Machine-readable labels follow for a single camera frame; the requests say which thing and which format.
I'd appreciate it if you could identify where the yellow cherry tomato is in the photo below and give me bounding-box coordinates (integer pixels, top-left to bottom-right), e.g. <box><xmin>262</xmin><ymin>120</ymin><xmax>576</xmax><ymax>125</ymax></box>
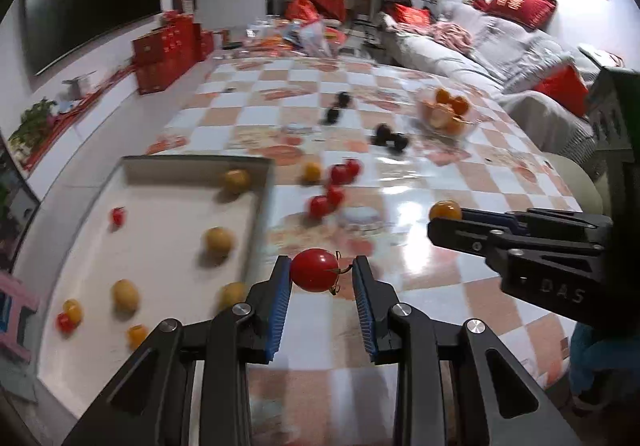
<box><xmin>428</xmin><ymin>200</ymin><xmax>463</xmax><ymax>221</ymax></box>

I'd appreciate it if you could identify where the red cherry tomato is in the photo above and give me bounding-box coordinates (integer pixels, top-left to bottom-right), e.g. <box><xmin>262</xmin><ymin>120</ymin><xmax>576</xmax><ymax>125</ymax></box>
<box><xmin>290</xmin><ymin>248</ymin><xmax>341</xmax><ymax>292</ymax></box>

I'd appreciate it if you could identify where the blue gloved right hand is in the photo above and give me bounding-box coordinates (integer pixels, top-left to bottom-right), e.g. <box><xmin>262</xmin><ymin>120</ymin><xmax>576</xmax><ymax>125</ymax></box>
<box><xmin>568</xmin><ymin>322</ymin><xmax>639</xmax><ymax>411</ymax></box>

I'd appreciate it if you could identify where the yellow tomato nearest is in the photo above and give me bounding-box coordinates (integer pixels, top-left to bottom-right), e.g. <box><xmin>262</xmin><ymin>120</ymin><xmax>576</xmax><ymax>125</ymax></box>
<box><xmin>126</xmin><ymin>325</ymin><xmax>149</xmax><ymax>351</ymax></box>

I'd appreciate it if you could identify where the tan longan middle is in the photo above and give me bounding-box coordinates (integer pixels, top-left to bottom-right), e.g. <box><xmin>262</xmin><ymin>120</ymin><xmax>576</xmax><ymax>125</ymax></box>
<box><xmin>111</xmin><ymin>279</ymin><xmax>141</xmax><ymax>314</ymax></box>

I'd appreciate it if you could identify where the red tomato nearest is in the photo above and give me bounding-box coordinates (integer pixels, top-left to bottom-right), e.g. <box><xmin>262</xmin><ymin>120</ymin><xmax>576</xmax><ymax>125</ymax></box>
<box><xmin>56</xmin><ymin>313</ymin><xmax>76</xmax><ymax>334</ymax></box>

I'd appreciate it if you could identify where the yellow tomato lower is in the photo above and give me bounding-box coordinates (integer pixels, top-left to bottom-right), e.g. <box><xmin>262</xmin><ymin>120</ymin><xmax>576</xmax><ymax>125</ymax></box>
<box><xmin>63</xmin><ymin>299</ymin><xmax>84</xmax><ymax>327</ymax></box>

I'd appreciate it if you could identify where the dark plum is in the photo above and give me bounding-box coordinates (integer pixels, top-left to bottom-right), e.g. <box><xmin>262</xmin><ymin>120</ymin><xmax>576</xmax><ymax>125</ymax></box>
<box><xmin>336</xmin><ymin>92</ymin><xmax>352</xmax><ymax>108</ymax></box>
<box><xmin>373</xmin><ymin>123</ymin><xmax>393</xmax><ymax>146</ymax></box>
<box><xmin>392</xmin><ymin>133</ymin><xmax>409</xmax><ymax>152</ymax></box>
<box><xmin>326</xmin><ymin>107</ymin><xmax>341</xmax><ymax>124</ymax></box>

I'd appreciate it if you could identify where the glass fruit bowl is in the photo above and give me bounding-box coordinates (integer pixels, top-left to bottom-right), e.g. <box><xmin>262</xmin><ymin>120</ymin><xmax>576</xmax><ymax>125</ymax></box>
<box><xmin>416</xmin><ymin>86</ymin><xmax>480</xmax><ymax>140</ymax></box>

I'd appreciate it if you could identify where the orange mandarin right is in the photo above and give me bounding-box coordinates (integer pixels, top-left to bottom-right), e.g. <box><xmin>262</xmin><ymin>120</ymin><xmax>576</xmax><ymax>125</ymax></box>
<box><xmin>450</xmin><ymin>96</ymin><xmax>471</xmax><ymax>117</ymax></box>

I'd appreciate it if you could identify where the orange mandarin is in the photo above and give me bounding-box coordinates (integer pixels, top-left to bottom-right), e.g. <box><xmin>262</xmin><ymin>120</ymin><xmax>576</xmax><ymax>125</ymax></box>
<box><xmin>435</xmin><ymin>88</ymin><xmax>451</xmax><ymax>105</ymax></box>
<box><xmin>450</xmin><ymin>96</ymin><xmax>471</xmax><ymax>117</ymax></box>

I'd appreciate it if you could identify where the tan longan near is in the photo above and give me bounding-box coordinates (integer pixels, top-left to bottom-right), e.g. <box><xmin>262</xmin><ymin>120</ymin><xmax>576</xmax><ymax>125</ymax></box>
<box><xmin>218</xmin><ymin>281</ymin><xmax>246</xmax><ymax>310</ymax></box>

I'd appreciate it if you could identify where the bright red tomato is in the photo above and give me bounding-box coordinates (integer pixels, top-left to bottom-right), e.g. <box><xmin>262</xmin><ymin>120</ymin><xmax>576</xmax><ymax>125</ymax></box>
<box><xmin>344</xmin><ymin>159</ymin><xmax>362</xmax><ymax>180</ymax></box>

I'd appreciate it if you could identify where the orange mandarin top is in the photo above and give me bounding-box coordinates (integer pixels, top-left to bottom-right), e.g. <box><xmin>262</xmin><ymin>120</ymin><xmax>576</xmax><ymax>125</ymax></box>
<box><xmin>435</xmin><ymin>88</ymin><xmax>451</xmax><ymax>105</ymax></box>

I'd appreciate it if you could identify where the red tomato near tray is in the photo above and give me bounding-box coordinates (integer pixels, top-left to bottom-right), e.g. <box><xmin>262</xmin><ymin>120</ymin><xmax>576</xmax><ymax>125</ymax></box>
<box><xmin>326</xmin><ymin>184</ymin><xmax>345</xmax><ymax>209</ymax></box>

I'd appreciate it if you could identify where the dark red tomato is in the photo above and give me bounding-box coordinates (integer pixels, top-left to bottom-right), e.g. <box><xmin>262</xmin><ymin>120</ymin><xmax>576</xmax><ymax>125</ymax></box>
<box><xmin>330</xmin><ymin>164</ymin><xmax>352</xmax><ymax>186</ymax></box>

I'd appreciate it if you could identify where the white sofa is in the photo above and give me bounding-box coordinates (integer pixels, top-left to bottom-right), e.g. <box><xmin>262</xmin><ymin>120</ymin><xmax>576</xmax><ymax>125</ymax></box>
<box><xmin>376</xmin><ymin>0</ymin><xmax>622</xmax><ymax>172</ymax></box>

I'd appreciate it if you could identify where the red tomato lower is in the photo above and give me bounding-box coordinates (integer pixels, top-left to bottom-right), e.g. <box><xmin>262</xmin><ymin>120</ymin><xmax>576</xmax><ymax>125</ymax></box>
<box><xmin>308</xmin><ymin>196</ymin><xmax>332</xmax><ymax>220</ymax></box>

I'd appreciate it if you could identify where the white rectangular tray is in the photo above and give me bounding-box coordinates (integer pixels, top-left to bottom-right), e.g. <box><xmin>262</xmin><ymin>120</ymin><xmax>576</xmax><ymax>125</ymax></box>
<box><xmin>37</xmin><ymin>154</ymin><xmax>274</xmax><ymax>418</ymax></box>

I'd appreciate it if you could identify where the yellow tomato left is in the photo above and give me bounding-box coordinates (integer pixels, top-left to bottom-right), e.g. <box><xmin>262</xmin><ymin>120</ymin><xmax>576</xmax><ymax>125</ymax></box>
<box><xmin>303</xmin><ymin>162</ymin><xmax>322</xmax><ymax>184</ymax></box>

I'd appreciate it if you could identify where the small red tomato in tray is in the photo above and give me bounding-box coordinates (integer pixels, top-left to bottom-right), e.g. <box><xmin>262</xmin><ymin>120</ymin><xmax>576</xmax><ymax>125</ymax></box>
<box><xmin>111</xmin><ymin>206</ymin><xmax>126</xmax><ymax>228</ymax></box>

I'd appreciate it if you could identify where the dark plum far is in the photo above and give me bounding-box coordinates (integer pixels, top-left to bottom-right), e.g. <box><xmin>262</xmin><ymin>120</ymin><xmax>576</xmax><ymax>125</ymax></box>
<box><xmin>336</xmin><ymin>92</ymin><xmax>352</xmax><ymax>108</ymax></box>

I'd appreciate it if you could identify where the pink blanket on sofa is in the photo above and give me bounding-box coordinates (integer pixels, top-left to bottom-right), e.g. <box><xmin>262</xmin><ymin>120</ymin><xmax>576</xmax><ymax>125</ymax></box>
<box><xmin>430</xmin><ymin>21</ymin><xmax>473</xmax><ymax>54</ymax></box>

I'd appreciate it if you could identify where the red embroidered cushion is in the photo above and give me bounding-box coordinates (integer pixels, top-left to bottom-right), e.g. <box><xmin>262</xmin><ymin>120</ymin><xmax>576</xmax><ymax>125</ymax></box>
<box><xmin>485</xmin><ymin>0</ymin><xmax>558</xmax><ymax>30</ymax></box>

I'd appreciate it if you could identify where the clear plastic bag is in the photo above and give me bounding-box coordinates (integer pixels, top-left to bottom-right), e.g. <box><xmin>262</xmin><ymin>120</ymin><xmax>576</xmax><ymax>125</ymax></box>
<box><xmin>293</xmin><ymin>19</ymin><xmax>341</xmax><ymax>58</ymax></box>

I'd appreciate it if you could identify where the green potted plant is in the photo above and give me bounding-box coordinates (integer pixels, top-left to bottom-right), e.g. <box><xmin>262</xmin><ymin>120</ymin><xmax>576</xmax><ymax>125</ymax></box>
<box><xmin>9</xmin><ymin>98</ymin><xmax>56</xmax><ymax>154</ymax></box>

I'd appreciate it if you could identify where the red gift box stack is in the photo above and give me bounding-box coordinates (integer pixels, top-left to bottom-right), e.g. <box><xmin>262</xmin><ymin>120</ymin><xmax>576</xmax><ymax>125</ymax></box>
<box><xmin>132</xmin><ymin>10</ymin><xmax>214</xmax><ymax>94</ymax></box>

